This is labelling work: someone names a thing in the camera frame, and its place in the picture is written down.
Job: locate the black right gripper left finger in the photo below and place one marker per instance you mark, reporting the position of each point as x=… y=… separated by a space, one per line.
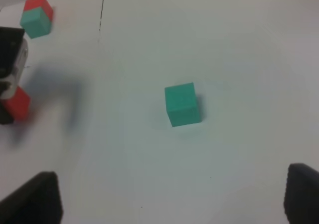
x=38 y=201

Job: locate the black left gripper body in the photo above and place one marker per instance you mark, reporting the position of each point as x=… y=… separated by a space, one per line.
x=13 y=56

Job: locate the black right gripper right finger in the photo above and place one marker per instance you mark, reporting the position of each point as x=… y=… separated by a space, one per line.
x=301 y=200

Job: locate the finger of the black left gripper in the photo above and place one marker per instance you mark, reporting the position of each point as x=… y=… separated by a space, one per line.
x=5 y=114

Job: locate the green template block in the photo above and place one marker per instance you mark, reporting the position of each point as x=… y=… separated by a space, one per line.
x=35 y=22

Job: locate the red template block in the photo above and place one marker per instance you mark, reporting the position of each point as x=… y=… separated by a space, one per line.
x=44 y=4

